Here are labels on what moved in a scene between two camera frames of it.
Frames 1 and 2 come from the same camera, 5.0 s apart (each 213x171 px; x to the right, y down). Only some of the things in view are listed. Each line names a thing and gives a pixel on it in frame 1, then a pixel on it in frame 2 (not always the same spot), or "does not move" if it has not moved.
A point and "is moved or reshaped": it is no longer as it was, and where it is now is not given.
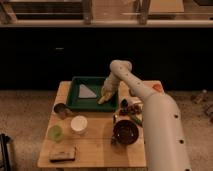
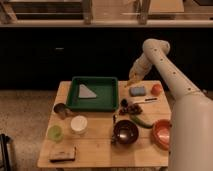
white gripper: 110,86 -> 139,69
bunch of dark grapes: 131,110 does not move
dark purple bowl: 125,132 does not move
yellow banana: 106,96 is moved or reshaped
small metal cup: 61,110 does not move
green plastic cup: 55,133 does not move
